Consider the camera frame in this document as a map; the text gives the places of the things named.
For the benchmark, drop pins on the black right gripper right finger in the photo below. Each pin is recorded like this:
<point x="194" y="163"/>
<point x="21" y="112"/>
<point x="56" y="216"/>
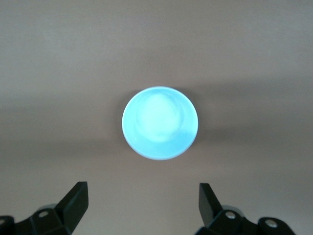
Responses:
<point x="212" y="213"/>

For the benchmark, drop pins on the light blue plastic cup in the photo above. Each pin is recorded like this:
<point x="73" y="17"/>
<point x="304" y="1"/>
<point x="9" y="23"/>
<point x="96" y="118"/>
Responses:
<point x="160" y="123"/>

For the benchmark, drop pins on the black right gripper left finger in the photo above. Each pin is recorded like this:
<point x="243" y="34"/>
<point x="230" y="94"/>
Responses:
<point x="71" y="208"/>

